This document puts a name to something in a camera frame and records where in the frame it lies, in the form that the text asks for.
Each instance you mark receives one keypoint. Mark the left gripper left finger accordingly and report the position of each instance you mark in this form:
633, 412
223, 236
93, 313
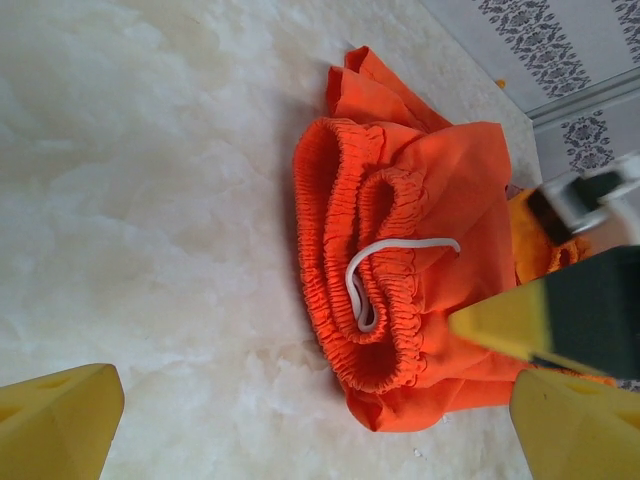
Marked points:
60, 430

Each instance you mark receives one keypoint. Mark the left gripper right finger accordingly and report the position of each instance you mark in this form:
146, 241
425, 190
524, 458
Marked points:
575, 440

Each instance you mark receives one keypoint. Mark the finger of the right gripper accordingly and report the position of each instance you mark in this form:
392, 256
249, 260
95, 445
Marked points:
590, 315

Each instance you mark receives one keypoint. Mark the yellow-orange shorts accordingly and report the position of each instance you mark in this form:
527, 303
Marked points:
525, 235

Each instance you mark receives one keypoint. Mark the red-orange shorts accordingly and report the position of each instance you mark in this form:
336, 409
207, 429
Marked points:
450, 175

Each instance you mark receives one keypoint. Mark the small orange crumb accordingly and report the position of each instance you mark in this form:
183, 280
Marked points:
500, 82

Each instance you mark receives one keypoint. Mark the aluminium back rail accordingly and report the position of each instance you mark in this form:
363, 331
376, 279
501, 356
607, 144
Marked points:
590, 97

